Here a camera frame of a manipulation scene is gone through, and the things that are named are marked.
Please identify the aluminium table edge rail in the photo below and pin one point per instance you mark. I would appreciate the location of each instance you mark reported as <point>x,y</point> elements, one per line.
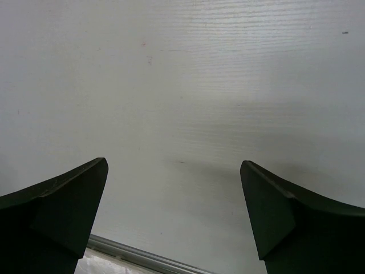
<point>139,257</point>

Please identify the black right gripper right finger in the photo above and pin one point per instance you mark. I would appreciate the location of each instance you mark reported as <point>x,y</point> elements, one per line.
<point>299,231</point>

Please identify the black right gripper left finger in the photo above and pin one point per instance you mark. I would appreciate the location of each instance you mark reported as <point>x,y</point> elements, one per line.
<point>45,228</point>

